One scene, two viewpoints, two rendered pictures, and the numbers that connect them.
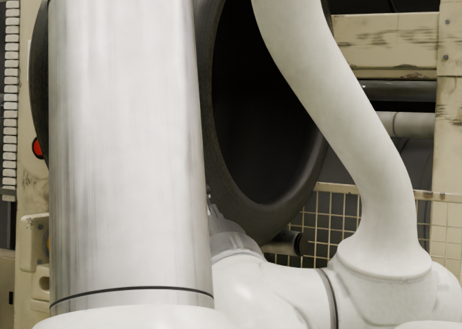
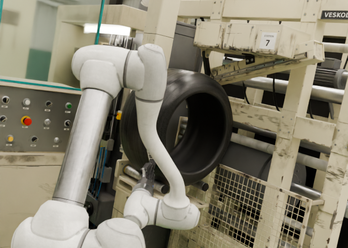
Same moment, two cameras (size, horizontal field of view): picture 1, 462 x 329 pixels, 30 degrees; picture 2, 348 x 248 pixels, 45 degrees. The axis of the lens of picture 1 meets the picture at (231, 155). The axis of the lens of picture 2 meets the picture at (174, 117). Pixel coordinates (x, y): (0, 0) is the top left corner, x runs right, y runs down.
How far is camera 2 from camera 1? 0.91 m
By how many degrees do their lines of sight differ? 19
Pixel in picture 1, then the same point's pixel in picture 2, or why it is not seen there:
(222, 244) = (139, 186)
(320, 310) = (151, 210)
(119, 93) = (71, 159)
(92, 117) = (66, 163)
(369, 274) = (166, 204)
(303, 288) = (149, 204)
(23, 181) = not seen: hidden behind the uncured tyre
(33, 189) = not seen: hidden behind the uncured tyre
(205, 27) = (166, 117)
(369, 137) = (167, 169)
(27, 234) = (117, 165)
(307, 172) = (211, 163)
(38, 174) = not seen: hidden behind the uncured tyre
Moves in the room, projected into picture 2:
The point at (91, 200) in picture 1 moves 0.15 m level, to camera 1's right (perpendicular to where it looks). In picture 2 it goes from (60, 179) to (103, 192)
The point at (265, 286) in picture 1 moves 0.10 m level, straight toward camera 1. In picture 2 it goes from (139, 201) to (127, 206)
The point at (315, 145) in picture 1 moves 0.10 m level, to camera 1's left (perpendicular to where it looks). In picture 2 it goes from (217, 154) to (199, 150)
